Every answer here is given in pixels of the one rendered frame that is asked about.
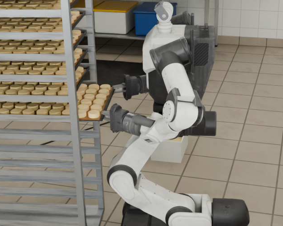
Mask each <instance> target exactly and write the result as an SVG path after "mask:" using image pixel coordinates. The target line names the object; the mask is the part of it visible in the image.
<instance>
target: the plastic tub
mask: <svg viewBox="0 0 283 226"><path fill-rule="evenodd" d="M187 145H188V136H183V137H177V138H176V139H172V140H165V141H162V142H161V143H159V145H158V147H157V148H156V149H155V151H154V152H153V153H152V154H151V160H152V161H165V162H175V163H181V161H182V159H183V156H184V153H185V151H186V148H187Z"/></svg>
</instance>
